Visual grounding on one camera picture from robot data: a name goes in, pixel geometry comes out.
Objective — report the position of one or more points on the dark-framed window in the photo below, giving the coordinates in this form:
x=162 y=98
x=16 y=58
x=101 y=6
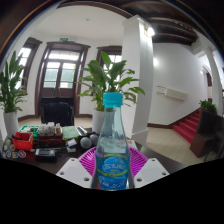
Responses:
x=115 y=58
x=26 y=56

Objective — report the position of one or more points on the clear bottle with blue cap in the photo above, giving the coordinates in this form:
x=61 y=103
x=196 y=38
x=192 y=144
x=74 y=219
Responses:
x=112 y=160

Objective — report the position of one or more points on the green box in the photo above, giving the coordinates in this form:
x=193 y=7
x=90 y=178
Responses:
x=30 y=130

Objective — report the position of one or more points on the green cloth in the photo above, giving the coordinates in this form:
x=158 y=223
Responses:
x=70 y=132

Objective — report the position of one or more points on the white wall unit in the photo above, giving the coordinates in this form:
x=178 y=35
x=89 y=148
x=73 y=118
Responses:
x=173 y=93

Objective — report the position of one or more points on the brown tray with white cups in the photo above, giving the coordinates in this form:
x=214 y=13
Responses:
x=50 y=131

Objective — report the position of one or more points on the green exit sign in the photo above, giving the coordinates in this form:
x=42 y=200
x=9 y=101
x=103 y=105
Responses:
x=64 y=39

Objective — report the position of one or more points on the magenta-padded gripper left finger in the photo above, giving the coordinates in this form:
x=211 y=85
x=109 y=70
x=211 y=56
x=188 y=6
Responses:
x=73 y=171

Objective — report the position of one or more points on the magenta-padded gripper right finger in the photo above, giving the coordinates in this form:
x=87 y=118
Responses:
x=151 y=171

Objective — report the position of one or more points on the plant in dark planter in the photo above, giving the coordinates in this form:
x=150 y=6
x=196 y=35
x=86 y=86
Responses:
x=208 y=133

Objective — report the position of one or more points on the grey microphone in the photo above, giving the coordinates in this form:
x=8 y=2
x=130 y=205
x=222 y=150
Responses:
x=85 y=142
x=94 y=138

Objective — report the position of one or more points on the leafy plant in white pot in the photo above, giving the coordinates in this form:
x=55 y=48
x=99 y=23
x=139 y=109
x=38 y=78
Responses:
x=10 y=90
x=106 y=78

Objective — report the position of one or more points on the black rectangular device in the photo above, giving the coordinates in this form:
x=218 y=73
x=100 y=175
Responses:
x=45 y=155

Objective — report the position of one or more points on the dark wooden double door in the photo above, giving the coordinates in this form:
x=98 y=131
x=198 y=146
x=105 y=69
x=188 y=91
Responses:
x=60 y=73

